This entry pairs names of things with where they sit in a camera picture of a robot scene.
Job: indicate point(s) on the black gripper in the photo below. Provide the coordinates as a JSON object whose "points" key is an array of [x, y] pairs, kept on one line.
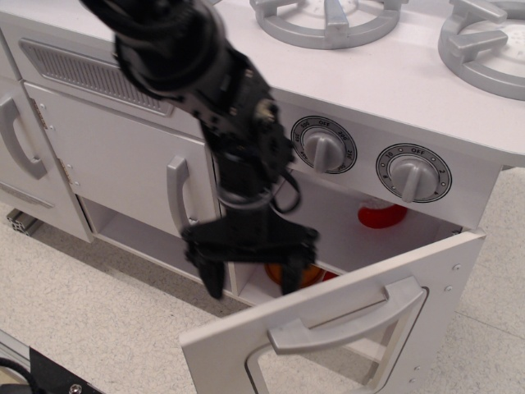
{"points": [[250, 236]]}

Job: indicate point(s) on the white oven door with window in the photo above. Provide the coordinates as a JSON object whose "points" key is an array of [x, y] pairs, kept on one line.
{"points": [[223, 356]]}

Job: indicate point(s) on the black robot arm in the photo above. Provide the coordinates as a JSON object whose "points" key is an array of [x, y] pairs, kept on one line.
{"points": [[177, 51]]}

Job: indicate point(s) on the brown toy food item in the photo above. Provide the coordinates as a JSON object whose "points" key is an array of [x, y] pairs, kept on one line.
{"points": [[311, 275]]}

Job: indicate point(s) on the orange toy can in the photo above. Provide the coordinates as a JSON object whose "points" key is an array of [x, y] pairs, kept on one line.
{"points": [[329, 275]]}

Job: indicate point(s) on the red toy item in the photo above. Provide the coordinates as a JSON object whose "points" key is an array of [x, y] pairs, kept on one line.
{"points": [[377, 213]]}

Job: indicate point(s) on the middle grey stove knob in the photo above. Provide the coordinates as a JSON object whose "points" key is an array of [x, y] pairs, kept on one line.
{"points": [[324, 145]]}

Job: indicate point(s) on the grey stove knob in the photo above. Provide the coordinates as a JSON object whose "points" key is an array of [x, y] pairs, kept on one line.
{"points": [[324, 145], [413, 173]]}

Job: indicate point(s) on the white cabinet door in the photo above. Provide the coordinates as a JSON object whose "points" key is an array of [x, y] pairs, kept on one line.
{"points": [[118, 162]]}

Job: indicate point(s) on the right grey stove knob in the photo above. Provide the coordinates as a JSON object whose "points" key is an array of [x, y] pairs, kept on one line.
{"points": [[413, 173]]}

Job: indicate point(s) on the white toy kitchen unit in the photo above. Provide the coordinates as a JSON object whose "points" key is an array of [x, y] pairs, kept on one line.
{"points": [[401, 115]]}

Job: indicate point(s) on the white left appliance door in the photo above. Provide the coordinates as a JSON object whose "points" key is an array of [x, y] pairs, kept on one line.
{"points": [[49, 199]]}

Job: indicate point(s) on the silver centre stove burner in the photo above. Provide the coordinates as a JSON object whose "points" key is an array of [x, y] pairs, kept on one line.
{"points": [[327, 25]]}

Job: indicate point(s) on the silver stove burner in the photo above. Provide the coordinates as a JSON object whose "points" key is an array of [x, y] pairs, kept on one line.
{"points": [[327, 25], [482, 43]]}

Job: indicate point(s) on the silver right stove burner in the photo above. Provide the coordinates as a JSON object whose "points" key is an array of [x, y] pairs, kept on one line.
{"points": [[482, 43]]}

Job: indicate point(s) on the silver cabinet door handle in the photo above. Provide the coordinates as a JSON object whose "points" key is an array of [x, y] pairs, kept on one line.
{"points": [[180, 197]]}

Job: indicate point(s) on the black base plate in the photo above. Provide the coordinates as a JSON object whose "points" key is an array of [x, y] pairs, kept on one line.
{"points": [[53, 378]]}

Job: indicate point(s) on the aluminium frame rail left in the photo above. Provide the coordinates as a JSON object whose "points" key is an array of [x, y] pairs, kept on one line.
{"points": [[23, 222]]}

